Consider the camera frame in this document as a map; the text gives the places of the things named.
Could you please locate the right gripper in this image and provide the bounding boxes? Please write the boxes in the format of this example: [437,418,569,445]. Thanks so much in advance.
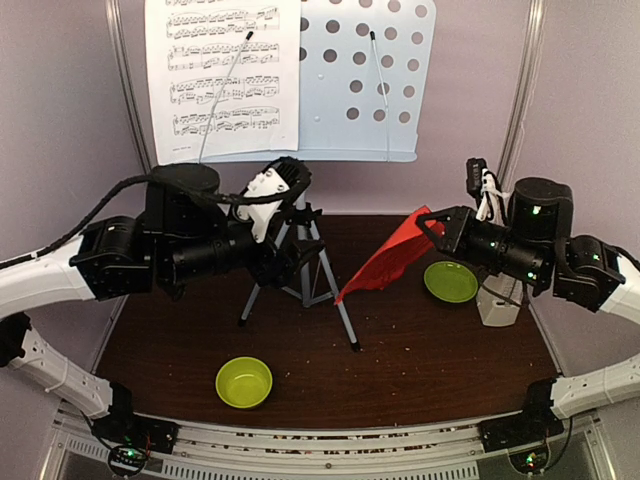
[417,204,550,288]

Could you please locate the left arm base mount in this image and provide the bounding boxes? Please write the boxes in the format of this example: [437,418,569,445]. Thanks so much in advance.
[83,382,179,479]

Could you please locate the aluminium frame post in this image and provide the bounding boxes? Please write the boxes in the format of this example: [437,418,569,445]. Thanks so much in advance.
[497,0,546,189]
[105,0,152,173]

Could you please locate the red paper sheet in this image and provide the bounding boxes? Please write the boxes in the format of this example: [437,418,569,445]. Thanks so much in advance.
[334,206,434,305]

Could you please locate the green plate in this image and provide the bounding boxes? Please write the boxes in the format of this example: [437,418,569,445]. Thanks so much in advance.
[423,261,479,304]

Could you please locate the green bowl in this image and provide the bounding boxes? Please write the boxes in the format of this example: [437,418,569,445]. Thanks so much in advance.
[215,356,273,410]

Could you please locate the front aluminium rail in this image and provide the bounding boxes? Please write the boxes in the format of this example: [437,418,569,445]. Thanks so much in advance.
[49,392,601,480]

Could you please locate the white metronome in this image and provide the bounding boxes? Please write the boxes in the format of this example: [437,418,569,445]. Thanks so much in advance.
[476,274,523,328]

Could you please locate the left aluminium frame post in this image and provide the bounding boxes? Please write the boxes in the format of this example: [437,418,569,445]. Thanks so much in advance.
[105,0,152,173]

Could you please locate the right aluminium frame post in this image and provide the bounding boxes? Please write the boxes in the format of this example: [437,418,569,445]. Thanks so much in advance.
[497,0,546,189]

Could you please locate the white sheet music page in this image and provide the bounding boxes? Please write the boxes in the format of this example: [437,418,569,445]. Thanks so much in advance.
[144,0,302,165]

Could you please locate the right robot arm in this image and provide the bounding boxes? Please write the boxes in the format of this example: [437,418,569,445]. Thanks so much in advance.
[416,177,639,442]

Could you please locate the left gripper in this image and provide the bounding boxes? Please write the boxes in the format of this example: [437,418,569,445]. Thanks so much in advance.
[162,193,326,288]

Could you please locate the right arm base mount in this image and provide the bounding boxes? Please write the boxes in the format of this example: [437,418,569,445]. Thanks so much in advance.
[478,378,573,476]

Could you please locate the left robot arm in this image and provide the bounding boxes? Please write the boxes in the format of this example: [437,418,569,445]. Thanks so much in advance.
[1,157,322,444]

